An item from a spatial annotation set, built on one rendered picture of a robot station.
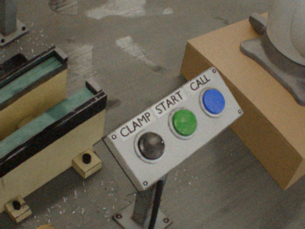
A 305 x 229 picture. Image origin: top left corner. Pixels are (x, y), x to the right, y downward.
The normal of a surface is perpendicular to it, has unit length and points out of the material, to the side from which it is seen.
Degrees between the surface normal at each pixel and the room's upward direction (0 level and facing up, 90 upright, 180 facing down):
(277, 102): 4
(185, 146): 28
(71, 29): 0
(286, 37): 94
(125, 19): 0
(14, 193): 90
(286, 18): 92
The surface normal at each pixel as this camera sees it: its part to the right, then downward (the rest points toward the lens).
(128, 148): 0.43, -0.28
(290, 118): 0.07, -0.66
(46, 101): 0.69, 0.62
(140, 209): -0.72, 0.47
